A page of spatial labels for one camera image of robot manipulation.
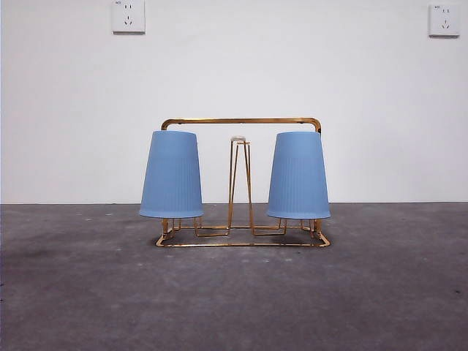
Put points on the white wall socket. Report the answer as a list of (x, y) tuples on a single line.
[(128, 18), (444, 22)]

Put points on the blue ribbed plastic cup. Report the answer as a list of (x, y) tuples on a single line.
[(299, 175), (171, 175)]

